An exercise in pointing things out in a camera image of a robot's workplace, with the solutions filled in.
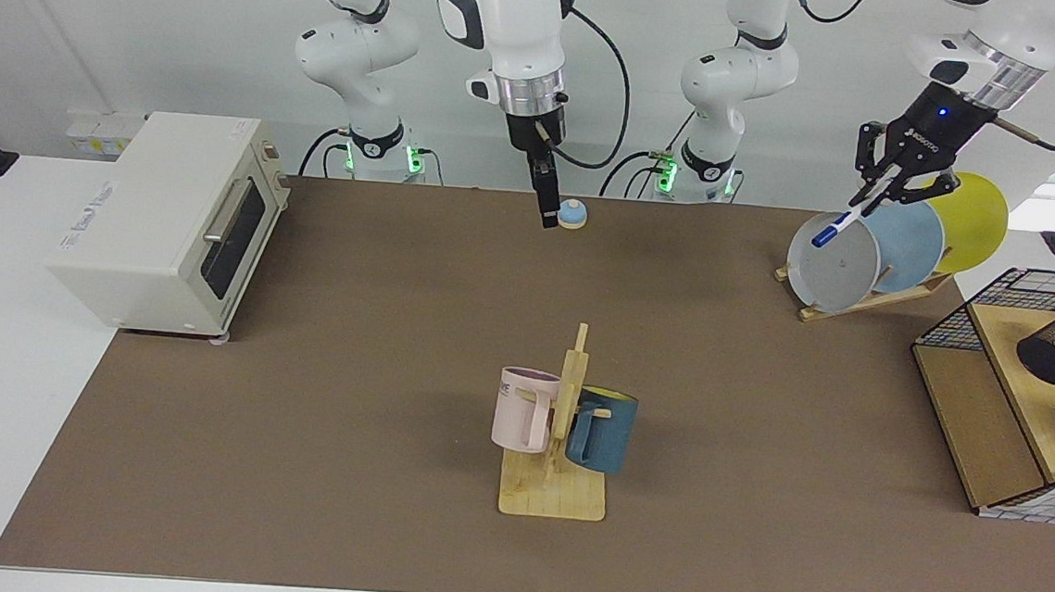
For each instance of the blue and white marker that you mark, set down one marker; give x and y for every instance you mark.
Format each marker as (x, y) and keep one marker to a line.
(827, 235)

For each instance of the small blue round thing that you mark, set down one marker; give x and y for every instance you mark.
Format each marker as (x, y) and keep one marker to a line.
(573, 216)

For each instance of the yellow plate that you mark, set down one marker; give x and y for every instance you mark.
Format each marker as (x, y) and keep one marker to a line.
(973, 225)

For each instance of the light blue plate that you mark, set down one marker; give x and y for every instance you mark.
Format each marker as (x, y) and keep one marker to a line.
(912, 244)

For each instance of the grey plate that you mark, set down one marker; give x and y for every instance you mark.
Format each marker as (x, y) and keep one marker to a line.
(840, 276)

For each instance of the wooden plate rack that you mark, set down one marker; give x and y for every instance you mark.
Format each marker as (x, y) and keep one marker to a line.
(852, 305)

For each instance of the pink cup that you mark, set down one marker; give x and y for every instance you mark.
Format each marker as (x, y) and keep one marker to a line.
(511, 420)

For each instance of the dark blue cup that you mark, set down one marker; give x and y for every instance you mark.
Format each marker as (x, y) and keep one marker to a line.
(606, 436)

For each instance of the brown table cloth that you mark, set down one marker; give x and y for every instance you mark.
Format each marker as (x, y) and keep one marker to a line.
(346, 367)

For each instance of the wooden cup stand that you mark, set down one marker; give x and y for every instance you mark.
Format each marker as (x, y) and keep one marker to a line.
(550, 497)

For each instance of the pale toaster oven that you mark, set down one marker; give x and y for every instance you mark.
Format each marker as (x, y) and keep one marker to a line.
(152, 214)

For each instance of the white wall socket strip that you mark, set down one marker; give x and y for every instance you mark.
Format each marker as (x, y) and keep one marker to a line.
(98, 136)

